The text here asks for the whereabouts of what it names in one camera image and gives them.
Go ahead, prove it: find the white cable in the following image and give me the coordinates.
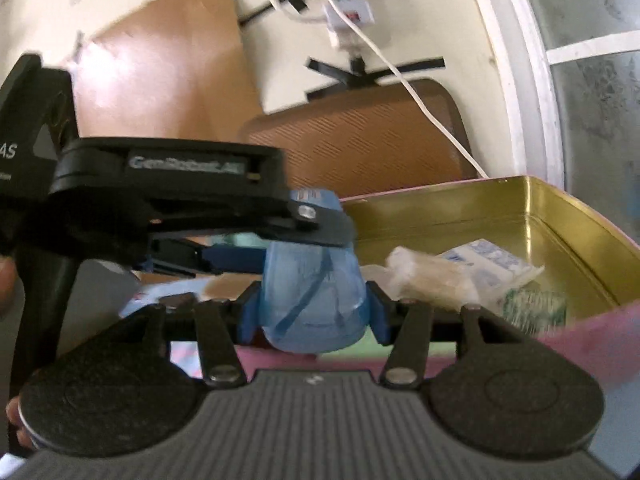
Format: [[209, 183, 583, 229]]
[[315, 0, 490, 179]]

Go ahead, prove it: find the pink tin box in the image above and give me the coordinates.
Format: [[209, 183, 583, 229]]
[[235, 175, 640, 397]]

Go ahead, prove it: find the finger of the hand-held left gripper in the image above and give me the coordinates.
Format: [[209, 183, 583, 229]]
[[147, 237, 268, 277], [145, 187, 359, 249]]

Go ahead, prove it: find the white power strip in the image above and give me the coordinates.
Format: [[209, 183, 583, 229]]
[[319, 0, 377, 52]]

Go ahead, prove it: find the black tape cross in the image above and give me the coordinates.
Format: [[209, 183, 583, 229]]
[[304, 56, 447, 102]]

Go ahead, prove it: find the clear plastic packet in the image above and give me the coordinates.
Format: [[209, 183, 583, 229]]
[[384, 246, 483, 307]]

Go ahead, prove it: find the brown wooden door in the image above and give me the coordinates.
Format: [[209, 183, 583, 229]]
[[62, 0, 267, 147]]

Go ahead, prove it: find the white window frame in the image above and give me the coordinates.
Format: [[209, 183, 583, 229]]
[[459, 0, 640, 211]]

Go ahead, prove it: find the green patterned small box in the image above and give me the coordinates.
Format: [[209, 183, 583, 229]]
[[500, 284, 569, 335]]

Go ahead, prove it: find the blue plastic packet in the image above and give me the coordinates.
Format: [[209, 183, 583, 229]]
[[256, 187, 369, 357]]

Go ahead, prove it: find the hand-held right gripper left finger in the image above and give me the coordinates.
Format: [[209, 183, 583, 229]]
[[117, 282, 264, 389]]

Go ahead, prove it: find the person's left hand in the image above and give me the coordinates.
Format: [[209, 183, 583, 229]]
[[0, 255, 37, 453]]

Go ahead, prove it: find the white blue printed packet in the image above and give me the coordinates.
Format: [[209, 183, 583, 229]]
[[439, 238, 547, 287]]

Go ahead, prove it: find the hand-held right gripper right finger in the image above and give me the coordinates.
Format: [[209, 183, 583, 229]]
[[365, 280, 526, 388]]

